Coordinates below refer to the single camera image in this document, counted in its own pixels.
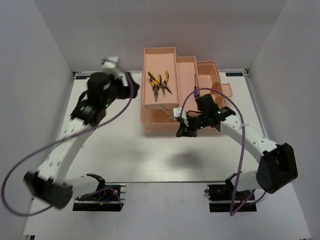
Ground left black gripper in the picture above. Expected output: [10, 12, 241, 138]
[101, 72, 140, 109]

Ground yellow needle-nose pliers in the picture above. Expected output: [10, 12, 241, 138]
[147, 71, 162, 102]

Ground yellow side cutter pliers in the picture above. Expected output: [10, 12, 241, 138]
[159, 70, 173, 96]

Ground blue handled screwdriver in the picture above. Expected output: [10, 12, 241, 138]
[193, 75, 199, 99]

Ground pink plastic toolbox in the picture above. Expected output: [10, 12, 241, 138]
[140, 47, 233, 133]

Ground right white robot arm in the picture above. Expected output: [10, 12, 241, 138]
[173, 94, 298, 200]

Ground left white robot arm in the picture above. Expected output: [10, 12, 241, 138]
[23, 72, 140, 209]

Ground left blue table label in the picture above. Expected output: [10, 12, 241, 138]
[75, 75, 90, 80]

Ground blue table label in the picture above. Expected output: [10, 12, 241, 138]
[75, 75, 90, 80]
[225, 72, 244, 77]

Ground right blue table label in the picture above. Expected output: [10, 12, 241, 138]
[225, 72, 244, 77]

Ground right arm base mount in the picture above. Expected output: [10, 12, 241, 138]
[204, 184, 257, 213]

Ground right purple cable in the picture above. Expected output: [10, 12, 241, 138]
[180, 87, 267, 217]

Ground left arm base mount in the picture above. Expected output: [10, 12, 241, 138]
[72, 183, 126, 212]

